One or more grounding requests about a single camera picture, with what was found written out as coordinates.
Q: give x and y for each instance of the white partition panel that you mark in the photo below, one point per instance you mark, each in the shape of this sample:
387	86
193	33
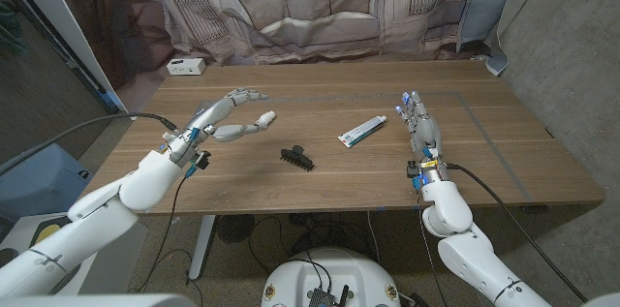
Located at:
63	21

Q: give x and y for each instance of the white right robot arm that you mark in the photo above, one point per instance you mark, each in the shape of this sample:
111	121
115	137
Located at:
455	215

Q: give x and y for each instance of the blue plastic bin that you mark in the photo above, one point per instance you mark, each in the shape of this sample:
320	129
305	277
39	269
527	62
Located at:
34	186

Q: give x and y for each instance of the printed sofa room backdrop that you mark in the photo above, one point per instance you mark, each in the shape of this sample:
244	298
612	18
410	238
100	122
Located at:
310	7

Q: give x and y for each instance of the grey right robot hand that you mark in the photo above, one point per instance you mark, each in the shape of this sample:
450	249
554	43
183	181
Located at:
426	132

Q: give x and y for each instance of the white green toothpaste tube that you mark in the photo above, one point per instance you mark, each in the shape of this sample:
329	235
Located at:
361	132

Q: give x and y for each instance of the round black fan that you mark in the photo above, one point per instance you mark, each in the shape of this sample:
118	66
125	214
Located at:
236	228

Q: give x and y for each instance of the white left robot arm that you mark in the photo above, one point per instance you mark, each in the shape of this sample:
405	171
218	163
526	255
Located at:
97	220

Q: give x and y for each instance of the black antenna module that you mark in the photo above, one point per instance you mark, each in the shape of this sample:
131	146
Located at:
319	297

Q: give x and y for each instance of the blue grey curtain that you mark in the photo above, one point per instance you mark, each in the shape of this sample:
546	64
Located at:
484	2

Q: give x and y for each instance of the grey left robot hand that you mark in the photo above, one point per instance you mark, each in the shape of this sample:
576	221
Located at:
213	113

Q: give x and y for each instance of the white bandage roll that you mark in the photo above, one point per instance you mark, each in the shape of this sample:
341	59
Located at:
269	116

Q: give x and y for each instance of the white power box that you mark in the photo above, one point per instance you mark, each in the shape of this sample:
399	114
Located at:
186	66

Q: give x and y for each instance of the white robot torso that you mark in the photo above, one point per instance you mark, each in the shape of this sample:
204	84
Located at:
295	278

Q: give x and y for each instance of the black claw hair clip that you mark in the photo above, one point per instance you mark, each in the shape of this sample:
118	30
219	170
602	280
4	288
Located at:
298	158

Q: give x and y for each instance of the white table leg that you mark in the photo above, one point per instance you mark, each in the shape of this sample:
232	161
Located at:
201	249

